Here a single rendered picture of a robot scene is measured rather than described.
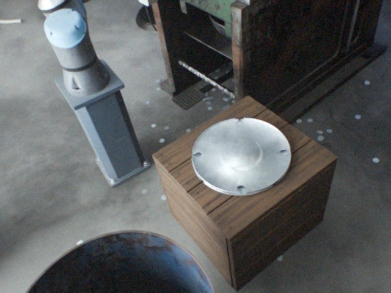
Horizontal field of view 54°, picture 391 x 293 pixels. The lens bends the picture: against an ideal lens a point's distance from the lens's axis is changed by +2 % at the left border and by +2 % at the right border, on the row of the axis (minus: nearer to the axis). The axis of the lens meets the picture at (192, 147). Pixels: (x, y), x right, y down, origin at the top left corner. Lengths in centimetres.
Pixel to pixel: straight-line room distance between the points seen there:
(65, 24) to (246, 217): 76
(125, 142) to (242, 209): 62
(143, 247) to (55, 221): 71
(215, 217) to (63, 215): 76
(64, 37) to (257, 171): 68
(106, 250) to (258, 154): 50
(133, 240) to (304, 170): 51
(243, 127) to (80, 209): 75
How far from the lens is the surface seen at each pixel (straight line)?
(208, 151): 115
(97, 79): 130
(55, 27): 124
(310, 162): 114
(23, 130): 204
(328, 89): 187
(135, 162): 158
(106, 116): 137
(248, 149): 114
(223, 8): 141
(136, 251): 97
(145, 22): 247
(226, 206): 104
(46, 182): 175
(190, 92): 167
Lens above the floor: 123
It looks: 48 degrees down
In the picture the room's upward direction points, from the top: 11 degrees counter-clockwise
